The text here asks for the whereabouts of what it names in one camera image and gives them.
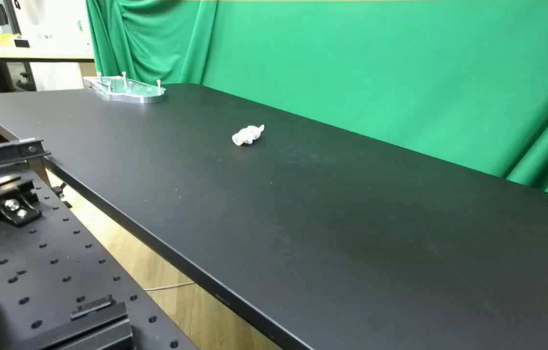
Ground small white toy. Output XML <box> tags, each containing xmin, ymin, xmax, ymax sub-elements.
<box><xmin>229</xmin><ymin>123</ymin><xmax>268</xmax><ymax>148</ymax></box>

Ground clear acrylic plate with posts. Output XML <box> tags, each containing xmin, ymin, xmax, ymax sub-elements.
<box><xmin>85</xmin><ymin>70</ymin><xmax>167</xmax><ymax>105</ymax></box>

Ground black perforated breadboard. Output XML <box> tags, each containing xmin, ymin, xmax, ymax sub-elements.
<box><xmin>0</xmin><ymin>169</ymin><xmax>196</xmax><ymax>350</ymax></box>

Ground white cabinet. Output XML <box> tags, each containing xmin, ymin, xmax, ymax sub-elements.
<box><xmin>11</xmin><ymin>0</ymin><xmax>97</xmax><ymax>94</ymax></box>

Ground wooden desk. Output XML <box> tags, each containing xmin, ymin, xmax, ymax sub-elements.
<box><xmin>0</xmin><ymin>33</ymin><xmax>97</xmax><ymax>64</ymax></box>

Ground black rail block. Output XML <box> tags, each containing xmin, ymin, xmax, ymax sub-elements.
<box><xmin>7</xmin><ymin>296</ymin><xmax>136</xmax><ymax>350</ymax></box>

